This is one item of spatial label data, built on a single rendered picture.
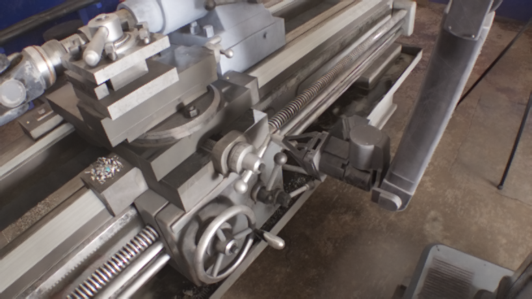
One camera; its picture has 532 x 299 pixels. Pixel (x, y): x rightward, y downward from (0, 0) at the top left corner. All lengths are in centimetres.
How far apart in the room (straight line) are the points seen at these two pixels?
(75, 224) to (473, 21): 80
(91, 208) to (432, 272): 109
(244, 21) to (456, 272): 112
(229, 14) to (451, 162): 151
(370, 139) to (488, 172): 162
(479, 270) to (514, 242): 53
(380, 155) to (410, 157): 6
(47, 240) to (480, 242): 168
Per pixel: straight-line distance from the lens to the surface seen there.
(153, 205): 83
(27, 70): 87
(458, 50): 46
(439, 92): 50
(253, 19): 120
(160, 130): 77
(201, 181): 77
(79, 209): 85
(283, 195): 105
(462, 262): 141
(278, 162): 87
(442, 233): 180
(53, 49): 92
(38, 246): 84
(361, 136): 62
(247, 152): 75
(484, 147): 235
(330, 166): 68
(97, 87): 71
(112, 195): 82
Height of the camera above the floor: 137
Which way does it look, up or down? 40 degrees down
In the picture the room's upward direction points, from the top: 7 degrees counter-clockwise
